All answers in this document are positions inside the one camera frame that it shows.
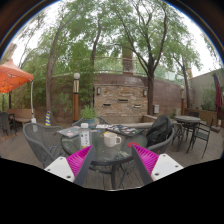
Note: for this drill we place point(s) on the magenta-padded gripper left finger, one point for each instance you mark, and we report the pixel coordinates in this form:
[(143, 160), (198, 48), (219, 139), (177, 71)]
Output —
[(78, 160)]

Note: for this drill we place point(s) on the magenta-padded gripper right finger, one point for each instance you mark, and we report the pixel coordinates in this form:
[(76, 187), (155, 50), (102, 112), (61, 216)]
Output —
[(148, 160)]

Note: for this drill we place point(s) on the clear white-capped drink bottle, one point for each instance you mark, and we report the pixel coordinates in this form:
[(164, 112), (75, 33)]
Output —
[(85, 136)]

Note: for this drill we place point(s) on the grey laptop with stickers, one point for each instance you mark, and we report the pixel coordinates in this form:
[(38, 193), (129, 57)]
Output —
[(70, 131)]

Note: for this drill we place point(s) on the black jacket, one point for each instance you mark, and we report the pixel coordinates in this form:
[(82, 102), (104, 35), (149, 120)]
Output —
[(159, 131)]

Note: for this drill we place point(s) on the white ribbed mug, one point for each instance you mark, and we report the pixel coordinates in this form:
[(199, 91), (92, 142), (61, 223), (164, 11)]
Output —
[(110, 140)]

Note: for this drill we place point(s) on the black laptop with stickers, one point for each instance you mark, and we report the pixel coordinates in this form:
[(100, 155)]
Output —
[(123, 130)]

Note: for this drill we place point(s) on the potted green plant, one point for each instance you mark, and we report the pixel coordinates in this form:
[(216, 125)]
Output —
[(88, 113)]

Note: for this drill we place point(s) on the round grey patio table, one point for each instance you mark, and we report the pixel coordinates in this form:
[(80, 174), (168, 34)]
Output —
[(187, 119)]

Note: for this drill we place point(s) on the dark metal patio chair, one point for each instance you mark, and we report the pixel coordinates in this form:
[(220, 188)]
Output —
[(201, 133), (5, 121)]

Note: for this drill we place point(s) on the tall dark-trunk tree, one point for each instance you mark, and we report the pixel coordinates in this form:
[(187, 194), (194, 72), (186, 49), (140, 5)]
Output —
[(150, 93)]

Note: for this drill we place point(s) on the slim leaning tree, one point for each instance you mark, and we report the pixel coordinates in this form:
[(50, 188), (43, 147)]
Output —
[(50, 80)]

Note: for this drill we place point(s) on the closed red patio umbrella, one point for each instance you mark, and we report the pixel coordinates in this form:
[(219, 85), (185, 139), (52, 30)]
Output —
[(218, 95)]

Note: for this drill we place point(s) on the orange canopy tent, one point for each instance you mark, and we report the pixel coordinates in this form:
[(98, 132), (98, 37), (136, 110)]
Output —
[(13, 78)]

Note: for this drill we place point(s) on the blue yellow striped post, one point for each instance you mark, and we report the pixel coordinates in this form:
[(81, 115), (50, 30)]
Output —
[(48, 119)]

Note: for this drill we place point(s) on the grey wall box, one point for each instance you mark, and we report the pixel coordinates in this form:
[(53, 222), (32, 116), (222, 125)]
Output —
[(156, 109)]

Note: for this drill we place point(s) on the globe-topped lamp post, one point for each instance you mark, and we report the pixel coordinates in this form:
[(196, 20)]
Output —
[(76, 100)]

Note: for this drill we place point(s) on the black wall lantern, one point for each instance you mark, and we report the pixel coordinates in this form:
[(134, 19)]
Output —
[(145, 93), (98, 91)]

